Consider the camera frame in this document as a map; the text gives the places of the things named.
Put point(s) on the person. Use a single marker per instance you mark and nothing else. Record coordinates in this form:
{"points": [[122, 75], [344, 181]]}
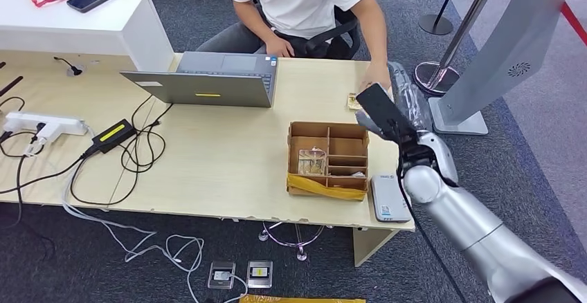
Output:
{"points": [[298, 3]]}

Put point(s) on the black office chair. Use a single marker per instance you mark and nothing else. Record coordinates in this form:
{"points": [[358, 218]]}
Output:
{"points": [[339, 30]]}

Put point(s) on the white power strip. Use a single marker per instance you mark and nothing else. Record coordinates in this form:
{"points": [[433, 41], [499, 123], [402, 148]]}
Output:
{"points": [[27, 120]]}

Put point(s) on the black rod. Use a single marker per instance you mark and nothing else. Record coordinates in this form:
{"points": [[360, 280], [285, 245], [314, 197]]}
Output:
{"points": [[11, 85]]}

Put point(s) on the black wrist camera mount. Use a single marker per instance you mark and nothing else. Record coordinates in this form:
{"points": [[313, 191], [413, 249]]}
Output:
{"points": [[380, 106]]}

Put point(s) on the grey kiosk stand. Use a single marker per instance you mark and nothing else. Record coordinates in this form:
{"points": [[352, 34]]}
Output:
{"points": [[504, 49]]}

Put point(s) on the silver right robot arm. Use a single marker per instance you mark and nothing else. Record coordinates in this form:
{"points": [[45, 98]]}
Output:
{"points": [[481, 232]]}

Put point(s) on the white card reader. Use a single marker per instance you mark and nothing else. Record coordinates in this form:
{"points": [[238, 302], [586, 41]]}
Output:
{"points": [[390, 200]]}

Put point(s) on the grey laptop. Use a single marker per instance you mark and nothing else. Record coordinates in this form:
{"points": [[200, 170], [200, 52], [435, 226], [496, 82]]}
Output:
{"points": [[206, 88]]}

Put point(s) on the pale wooden desk leg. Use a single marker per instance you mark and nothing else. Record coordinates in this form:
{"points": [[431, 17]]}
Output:
{"points": [[369, 246]]}

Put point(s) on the gold green ID card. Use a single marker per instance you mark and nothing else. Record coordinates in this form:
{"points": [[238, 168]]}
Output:
{"points": [[353, 104]]}

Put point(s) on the chrome stool base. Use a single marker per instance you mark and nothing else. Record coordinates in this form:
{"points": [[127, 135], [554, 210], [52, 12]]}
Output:
{"points": [[300, 254]]}

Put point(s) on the yellow taped package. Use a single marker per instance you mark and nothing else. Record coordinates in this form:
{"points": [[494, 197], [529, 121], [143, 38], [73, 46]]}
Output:
{"points": [[298, 299]]}

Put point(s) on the white counter block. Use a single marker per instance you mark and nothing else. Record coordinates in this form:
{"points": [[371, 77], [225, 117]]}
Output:
{"points": [[91, 30]]}

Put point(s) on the person's left hand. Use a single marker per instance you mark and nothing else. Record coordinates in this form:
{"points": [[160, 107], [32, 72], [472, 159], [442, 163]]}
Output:
{"points": [[378, 74]]}

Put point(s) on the clear plastic hand wrap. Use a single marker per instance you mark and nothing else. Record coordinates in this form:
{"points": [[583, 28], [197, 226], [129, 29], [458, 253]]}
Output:
{"points": [[410, 94]]}

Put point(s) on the floor socket with yellow label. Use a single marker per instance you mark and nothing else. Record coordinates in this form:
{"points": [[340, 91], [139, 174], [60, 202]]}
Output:
{"points": [[260, 274]]}

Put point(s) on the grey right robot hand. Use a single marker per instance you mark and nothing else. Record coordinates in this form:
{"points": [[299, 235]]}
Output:
{"points": [[412, 99]]}

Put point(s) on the person's left forearm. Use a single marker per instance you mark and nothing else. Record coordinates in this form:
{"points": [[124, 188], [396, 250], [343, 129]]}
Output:
{"points": [[374, 30]]}

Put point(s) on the chrome stanchion post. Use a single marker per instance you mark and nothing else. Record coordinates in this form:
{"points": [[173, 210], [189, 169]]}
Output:
{"points": [[435, 78]]}

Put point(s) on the red barrier belt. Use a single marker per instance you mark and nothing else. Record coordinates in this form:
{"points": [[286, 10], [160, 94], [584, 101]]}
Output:
{"points": [[575, 22]]}

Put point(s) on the black power adapter yellow label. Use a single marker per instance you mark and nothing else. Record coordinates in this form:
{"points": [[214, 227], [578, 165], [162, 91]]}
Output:
{"points": [[124, 138]]}

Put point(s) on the black stanchion post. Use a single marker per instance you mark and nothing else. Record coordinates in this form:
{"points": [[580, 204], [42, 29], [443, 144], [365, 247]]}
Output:
{"points": [[435, 23]]}

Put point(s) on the person's right forearm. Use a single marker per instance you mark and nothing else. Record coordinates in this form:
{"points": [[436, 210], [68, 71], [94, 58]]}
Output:
{"points": [[254, 21]]}

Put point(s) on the floor socket with white plug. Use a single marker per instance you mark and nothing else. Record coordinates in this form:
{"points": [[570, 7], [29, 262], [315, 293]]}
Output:
{"points": [[221, 275]]}

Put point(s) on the person's right hand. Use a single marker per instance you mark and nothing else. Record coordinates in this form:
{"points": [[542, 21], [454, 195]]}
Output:
{"points": [[280, 46]]}

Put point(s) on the cardboard organizer box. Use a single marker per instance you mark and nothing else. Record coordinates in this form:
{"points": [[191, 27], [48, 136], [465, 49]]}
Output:
{"points": [[348, 147]]}

